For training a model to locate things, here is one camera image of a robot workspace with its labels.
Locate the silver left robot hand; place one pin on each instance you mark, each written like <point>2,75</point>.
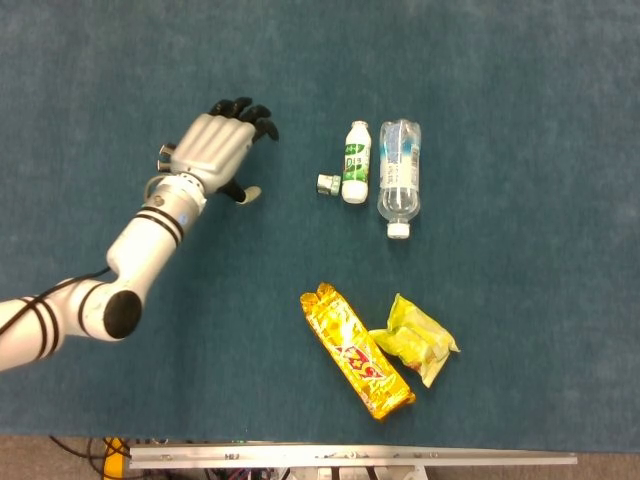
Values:
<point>212,147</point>

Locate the black metal staple remover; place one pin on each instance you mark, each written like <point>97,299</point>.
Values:
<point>166,157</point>

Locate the small white green-label milk bottle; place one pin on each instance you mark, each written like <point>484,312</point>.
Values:
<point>356,165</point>

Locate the clear plastic water bottle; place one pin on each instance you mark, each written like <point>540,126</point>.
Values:
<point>398,195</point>

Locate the long golden yellow biscuit pack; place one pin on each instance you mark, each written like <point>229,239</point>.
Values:
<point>357,355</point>

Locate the yellow crinkled snack bag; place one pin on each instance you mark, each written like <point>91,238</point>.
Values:
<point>417,340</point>

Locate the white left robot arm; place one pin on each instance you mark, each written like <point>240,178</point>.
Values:
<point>145,240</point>

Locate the blue felt table cloth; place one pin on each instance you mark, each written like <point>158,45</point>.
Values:
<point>150,400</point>

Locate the yellow power strip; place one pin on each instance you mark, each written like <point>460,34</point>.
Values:
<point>116,465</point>

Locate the aluminium frame rail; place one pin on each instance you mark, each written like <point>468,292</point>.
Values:
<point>350,456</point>

